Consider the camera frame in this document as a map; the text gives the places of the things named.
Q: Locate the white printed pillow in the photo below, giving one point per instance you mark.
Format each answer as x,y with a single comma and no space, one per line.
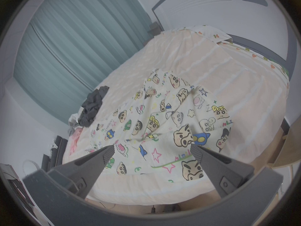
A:
211,33

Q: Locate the grey bedside table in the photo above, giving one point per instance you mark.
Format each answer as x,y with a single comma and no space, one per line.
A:
155,28

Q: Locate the pale wooden chair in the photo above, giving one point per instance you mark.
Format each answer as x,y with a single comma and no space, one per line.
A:
289,149

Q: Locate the bed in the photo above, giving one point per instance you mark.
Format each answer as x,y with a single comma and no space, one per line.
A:
235,79

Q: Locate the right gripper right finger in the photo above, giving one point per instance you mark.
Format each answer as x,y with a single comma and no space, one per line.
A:
223,173

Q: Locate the grey garment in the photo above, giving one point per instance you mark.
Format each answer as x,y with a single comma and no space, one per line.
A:
71,129

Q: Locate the white garment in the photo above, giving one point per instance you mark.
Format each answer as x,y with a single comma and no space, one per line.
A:
74,119

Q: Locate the black chest of drawers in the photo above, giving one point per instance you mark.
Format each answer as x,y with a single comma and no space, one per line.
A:
56,152

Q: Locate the white printed pyjama top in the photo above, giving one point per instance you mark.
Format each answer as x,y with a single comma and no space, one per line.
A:
164,116

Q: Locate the black garment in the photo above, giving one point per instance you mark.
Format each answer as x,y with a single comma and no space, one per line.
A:
93,105

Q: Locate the pink garment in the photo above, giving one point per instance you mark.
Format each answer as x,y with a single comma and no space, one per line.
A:
75,142

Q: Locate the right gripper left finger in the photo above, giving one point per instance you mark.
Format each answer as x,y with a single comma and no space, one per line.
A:
87,171

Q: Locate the blue-green curtain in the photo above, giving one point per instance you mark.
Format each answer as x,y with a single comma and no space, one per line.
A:
82,43

